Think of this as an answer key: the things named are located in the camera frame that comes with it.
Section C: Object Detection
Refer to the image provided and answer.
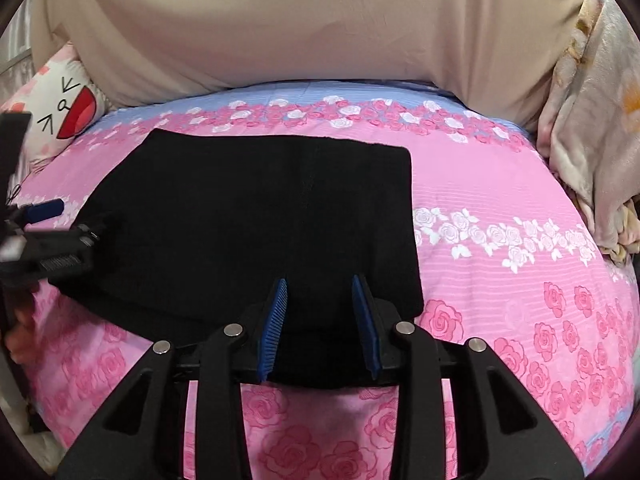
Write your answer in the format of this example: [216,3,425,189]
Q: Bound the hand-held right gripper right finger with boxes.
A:
[351,274,586,480]

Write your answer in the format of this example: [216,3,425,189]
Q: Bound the person's left hand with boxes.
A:
[4,305,37,367]

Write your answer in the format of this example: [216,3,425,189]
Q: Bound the pink floral bedsheet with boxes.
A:
[10,80,640,480]

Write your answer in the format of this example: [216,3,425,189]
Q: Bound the white satin curtain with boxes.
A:
[0,0,37,96]

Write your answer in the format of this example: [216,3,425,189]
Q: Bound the cartoon face pillow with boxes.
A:
[0,42,108,171]

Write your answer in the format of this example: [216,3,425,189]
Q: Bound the pale floral blanket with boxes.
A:
[537,0,640,266]

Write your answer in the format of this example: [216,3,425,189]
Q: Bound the black pants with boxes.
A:
[57,128,426,390]

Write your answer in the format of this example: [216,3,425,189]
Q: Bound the beige cloth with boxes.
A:
[30,0,596,108]

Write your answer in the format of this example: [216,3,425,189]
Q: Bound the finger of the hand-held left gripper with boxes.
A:
[70,212,118,253]
[10,198,65,226]

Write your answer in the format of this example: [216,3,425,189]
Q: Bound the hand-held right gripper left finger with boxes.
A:
[57,277,290,480]

